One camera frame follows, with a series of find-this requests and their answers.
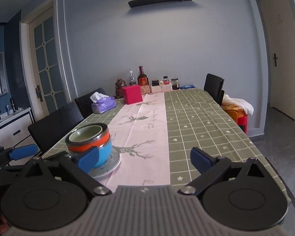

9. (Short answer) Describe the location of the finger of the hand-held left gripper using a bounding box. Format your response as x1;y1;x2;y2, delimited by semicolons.
0;145;39;165

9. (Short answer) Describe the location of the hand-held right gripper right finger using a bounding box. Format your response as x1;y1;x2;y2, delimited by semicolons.
178;147;272;196

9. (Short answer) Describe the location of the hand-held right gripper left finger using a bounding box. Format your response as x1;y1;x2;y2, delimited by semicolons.
17;147;112;196

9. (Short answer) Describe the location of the blue steel bowl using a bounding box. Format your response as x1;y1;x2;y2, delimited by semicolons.
95;138;112;168

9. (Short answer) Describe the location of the orange steel bowl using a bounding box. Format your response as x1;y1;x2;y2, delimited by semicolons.
65;125;110;153

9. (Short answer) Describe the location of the white fruit-print plate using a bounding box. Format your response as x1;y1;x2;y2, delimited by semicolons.
90;160;121;179

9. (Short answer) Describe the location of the green ceramic bowl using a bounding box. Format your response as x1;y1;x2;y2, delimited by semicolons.
69;125;105;143

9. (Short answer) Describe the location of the flower-print glass plate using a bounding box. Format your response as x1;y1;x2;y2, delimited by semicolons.
91;150;121;176

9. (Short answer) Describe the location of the white cabinet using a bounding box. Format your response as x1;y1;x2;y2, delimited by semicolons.
0;107;35;150

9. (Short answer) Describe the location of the black chair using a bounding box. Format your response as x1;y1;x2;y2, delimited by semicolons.
28;102;84;156
204;73;225;106
74;88;107;120

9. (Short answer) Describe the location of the red stool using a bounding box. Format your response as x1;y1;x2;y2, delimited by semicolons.
236;114;249;134

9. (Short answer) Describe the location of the orange stool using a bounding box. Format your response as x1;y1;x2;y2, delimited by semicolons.
222;104;246;124

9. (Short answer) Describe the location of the pink deer-print table runner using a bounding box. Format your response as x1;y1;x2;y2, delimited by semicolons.
98;92;171;193

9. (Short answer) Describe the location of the purple tissue pack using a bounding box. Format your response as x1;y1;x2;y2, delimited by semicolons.
90;92;117;114

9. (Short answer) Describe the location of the white towel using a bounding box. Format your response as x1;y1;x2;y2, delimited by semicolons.
221;94;254;116

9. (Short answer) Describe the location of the red box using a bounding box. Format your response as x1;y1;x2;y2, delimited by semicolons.
122;85;143;105

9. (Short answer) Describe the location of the window with blinds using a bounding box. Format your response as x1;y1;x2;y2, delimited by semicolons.
0;53;10;100

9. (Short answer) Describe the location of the brown figurine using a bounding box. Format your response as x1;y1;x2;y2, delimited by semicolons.
115;78;126;97

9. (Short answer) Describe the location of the glass-paned white door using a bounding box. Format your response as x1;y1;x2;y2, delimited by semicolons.
20;0;75;123

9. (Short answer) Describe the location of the dark liquor bottle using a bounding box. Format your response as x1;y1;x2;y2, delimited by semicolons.
137;66;149;86

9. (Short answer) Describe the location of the plain cream door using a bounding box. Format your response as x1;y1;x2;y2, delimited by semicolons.
258;0;295;123

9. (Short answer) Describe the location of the black wall shelf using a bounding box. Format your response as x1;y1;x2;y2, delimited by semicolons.
128;0;195;8

